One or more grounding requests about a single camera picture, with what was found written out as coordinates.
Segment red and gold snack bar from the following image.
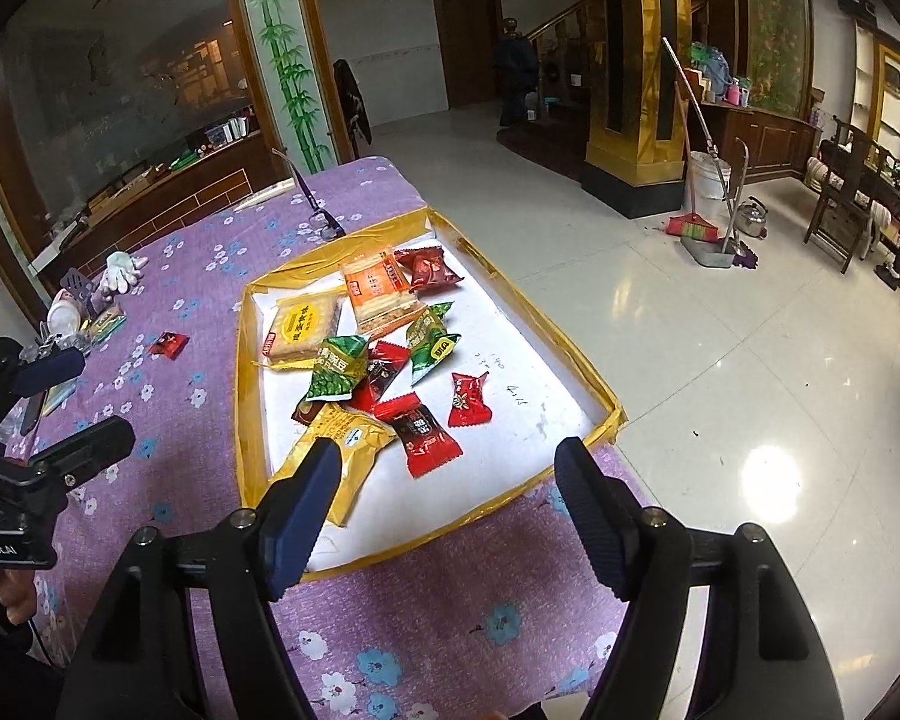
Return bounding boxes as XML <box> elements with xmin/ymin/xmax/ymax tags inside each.
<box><xmin>292</xmin><ymin>398</ymin><xmax>325</xmax><ymax>426</ymax></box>

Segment yellow cheese sandwich cracker bag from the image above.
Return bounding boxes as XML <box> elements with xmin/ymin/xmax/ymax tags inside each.
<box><xmin>271</xmin><ymin>403</ymin><xmax>397</xmax><ymax>527</ymax></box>

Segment yellow soda cracker pack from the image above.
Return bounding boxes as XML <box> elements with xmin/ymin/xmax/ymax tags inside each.
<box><xmin>260</xmin><ymin>289</ymin><xmax>344</xmax><ymax>371</ymax></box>

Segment green pea snack bag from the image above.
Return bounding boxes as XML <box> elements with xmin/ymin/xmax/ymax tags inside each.
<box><xmin>305</xmin><ymin>335</ymin><xmax>368</xmax><ymax>401</ymax></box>

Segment red candy pack with dark centre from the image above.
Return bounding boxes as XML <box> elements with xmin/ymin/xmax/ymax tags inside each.
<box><xmin>372</xmin><ymin>394</ymin><xmax>463</xmax><ymax>479</ymax></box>

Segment small red candy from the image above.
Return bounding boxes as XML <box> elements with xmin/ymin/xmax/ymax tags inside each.
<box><xmin>448</xmin><ymin>372</ymin><xmax>493</xmax><ymax>427</ymax></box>

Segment orange soda cracker pack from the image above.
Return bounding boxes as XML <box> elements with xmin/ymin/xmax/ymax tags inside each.
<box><xmin>341</xmin><ymin>247</ymin><xmax>425</xmax><ymax>340</ymax></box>

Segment green white snack pack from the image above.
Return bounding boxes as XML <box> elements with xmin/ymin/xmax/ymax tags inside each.
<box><xmin>406</xmin><ymin>301</ymin><xmax>460</xmax><ymax>385</ymax></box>

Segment dark red foil snack bag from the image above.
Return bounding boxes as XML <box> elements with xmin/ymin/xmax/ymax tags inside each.
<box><xmin>395</xmin><ymin>245</ymin><xmax>461</xmax><ymax>293</ymax></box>

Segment left hand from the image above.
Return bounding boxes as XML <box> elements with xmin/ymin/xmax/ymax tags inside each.
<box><xmin>0</xmin><ymin>569</ymin><xmax>37</xmax><ymax>626</ymax></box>

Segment black phone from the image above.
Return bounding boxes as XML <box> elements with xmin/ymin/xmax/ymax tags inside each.
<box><xmin>19</xmin><ymin>392</ymin><xmax>46</xmax><ymax>437</ymax></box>

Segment blue yellow booklet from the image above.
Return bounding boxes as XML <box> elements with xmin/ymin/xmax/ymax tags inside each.
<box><xmin>41</xmin><ymin>377</ymin><xmax>79</xmax><ymax>416</ymax></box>

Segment green booklet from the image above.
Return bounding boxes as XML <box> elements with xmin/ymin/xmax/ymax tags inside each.
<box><xmin>82</xmin><ymin>304</ymin><xmax>126</xmax><ymax>346</ymax></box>

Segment black spatula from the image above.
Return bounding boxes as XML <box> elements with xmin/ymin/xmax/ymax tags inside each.
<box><xmin>59</xmin><ymin>268</ymin><xmax>95</xmax><ymax>307</ymax></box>

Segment purple floral tablecloth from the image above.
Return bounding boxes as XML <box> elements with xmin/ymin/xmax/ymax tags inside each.
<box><xmin>0</xmin><ymin>154</ymin><xmax>647</xmax><ymax>720</ymax></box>

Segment wooden cabinet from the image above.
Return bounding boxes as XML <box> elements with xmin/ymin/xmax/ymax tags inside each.
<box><xmin>0</xmin><ymin>132</ymin><xmax>287</xmax><ymax>325</ymax></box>

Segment yellow cardboard tray box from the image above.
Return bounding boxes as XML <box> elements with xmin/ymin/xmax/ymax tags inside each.
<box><xmin>233</xmin><ymin>206</ymin><xmax>629</xmax><ymax>586</ymax></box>

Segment eyeglasses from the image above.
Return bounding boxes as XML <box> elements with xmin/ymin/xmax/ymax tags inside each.
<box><xmin>271</xmin><ymin>148</ymin><xmax>346</xmax><ymax>241</ymax></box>

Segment red broom and dustpan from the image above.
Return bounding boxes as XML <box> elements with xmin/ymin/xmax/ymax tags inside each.
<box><xmin>662</xmin><ymin>37</ymin><xmax>759</xmax><ymax>270</ymax></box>

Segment metal kettle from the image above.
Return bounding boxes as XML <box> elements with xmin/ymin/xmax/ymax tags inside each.
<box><xmin>735</xmin><ymin>197</ymin><xmax>769</xmax><ymax>239</ymax></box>

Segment wooden chair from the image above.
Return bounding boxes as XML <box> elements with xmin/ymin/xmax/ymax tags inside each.
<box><xmin>803</xmin><ymin>117</ymin><xmax>899</xmax><ymax>275</ymax></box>

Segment white bucket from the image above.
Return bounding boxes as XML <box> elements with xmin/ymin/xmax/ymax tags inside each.
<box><xmin>685</xmin><ymin>151</ymin><xmax>731</xmax><ymax>223</ymax></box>

